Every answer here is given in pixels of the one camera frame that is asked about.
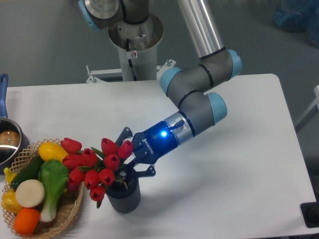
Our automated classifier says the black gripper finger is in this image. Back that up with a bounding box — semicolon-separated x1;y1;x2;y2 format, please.
115;127;133;146
131;165;156;177

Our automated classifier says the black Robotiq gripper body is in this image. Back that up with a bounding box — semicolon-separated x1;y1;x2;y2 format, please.
128;121;178;168

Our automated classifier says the red tulip bouquet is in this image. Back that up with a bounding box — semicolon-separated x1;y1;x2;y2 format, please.
61;137;133;208

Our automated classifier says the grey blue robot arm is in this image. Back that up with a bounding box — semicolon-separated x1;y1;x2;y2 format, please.
78;0;242;177

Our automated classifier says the dark grey ribbed vase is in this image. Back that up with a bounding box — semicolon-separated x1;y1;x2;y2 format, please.
106;168;141;214

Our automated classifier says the red purple radish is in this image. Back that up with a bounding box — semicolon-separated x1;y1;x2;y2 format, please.
66;176;80;192

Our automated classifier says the yellow squash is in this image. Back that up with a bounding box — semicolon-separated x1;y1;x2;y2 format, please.
38;142;80;169

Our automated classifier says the green bok choy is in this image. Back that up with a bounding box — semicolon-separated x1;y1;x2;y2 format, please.
38;159;68;223

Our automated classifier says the dark green cucumber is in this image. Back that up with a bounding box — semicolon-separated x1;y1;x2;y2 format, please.
10;154;44;190

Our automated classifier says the woven wicker basket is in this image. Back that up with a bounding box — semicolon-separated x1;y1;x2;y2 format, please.
1;139;84;239

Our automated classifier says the orange fruit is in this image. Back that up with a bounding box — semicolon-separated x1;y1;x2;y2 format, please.
13;208;40;236

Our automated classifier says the yellow bell pepper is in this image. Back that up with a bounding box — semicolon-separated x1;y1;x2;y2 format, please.
1;190;22;214

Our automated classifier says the black device at edge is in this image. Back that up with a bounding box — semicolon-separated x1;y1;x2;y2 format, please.
300;202;319;228

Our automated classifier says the blue plastic bag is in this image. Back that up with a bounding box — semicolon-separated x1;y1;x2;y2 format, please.
271;0;319;48

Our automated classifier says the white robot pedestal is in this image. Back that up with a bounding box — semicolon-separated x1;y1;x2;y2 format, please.
85;12;177;84

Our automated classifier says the blue handled saucepan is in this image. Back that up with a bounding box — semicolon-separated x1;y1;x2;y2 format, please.
0;73;29;175

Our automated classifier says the white table leg frame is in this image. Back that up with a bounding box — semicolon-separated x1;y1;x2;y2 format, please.
295;85;319;133

